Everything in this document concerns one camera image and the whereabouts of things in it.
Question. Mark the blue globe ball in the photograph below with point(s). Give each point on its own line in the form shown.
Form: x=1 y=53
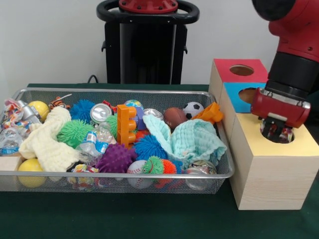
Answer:
x=133 y=103

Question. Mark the cream yellow cloth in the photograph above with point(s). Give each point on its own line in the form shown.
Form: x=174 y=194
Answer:
x=45 y=147

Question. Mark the wooden box with three holes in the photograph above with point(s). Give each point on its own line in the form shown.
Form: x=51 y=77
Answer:
x=274 y=181

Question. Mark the small colourful patterned cloth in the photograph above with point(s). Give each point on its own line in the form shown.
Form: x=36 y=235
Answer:
x=82 y=169

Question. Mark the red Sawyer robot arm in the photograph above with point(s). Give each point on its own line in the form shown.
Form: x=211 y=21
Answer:
x=294 y=62

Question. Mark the silver mesh bin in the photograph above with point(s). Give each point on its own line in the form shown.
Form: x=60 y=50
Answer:
x=124 y=175

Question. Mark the long orange toy block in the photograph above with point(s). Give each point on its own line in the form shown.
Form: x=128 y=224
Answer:
x=209 y=112

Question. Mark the purple spiky rubber ball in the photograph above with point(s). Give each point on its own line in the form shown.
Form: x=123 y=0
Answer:
x=114 y=158

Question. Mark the brown toy football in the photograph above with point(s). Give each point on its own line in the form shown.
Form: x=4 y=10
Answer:
x=174 y=117

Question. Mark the dark green tablecloth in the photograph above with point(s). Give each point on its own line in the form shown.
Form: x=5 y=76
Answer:
x=124 y=219
x=315 y=107

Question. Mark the mint green cloth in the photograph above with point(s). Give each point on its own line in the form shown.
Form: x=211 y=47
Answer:
x=194 y=139

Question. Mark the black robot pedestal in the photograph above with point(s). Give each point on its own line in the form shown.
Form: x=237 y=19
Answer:
x=147 y=49

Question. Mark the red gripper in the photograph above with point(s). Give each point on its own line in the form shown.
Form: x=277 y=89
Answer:
x=279 y=110

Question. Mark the colourful polka dot cloth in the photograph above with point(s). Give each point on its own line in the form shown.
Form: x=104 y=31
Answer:
x=286 y=135

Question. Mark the blue spiky rubber ball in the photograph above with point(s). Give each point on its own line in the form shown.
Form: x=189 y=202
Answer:
x=82 y=109

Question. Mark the black and white soccer ball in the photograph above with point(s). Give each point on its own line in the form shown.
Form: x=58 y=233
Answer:
x=193 y=108

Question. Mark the yellow ball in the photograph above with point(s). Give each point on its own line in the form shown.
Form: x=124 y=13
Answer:
x=31 y=165
x=40 y=108

